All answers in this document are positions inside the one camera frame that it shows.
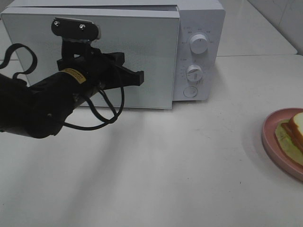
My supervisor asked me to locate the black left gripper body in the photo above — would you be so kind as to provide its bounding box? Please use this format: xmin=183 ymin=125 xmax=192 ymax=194
xmin=56 ymin=53 xmax=109 ymax=92

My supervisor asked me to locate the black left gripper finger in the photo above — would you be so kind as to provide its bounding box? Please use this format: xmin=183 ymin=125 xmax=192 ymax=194
xmin=101 ymin=52 xmax=125 ymax=69
xmin=101 ymin=67 xmax=144 ymax=89

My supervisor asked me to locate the white microwave door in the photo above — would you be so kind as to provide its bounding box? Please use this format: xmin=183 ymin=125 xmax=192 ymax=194
xmin=1 ymin=7 xmax=179 ymax=109

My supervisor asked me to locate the round white door-release button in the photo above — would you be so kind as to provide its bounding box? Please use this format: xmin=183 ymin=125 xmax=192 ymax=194
xmin=183 ymin=86 xmax=198 ymax=98

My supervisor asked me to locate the white timer knob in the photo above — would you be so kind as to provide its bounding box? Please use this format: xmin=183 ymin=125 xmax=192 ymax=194
xmin=186 ymin=64 xmax=203 ymax=82

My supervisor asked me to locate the pink round plate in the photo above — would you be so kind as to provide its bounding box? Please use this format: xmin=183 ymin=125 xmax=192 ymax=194
xmin=261 ymin=108 xmax=303 ymax=181

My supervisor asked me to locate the white bread sandwich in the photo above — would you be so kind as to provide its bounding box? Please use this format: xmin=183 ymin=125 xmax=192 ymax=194
xmin=275 ymin=112 xmax=303 ymax=166

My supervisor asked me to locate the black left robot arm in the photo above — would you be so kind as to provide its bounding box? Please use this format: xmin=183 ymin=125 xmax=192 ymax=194
xmin=0 ymin=52 xmax=144 ymax=139

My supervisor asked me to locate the upper white power knob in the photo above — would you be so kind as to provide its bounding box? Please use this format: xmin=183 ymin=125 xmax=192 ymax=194
xmin=189 ymin=33 xmax=208 ymax=54

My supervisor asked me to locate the white microwave oven body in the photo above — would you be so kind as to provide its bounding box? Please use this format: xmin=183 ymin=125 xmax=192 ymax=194
xmin=0 ymin=0 xmax=225 ymax=103

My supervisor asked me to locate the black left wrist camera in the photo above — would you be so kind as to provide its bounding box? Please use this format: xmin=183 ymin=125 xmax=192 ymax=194
xmin=51 ymin=17 xmax=101 ymax=60

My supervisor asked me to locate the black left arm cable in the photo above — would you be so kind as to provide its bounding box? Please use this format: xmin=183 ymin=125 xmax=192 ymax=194
xmin=0 ymin=43 xmax=125 ymax=131

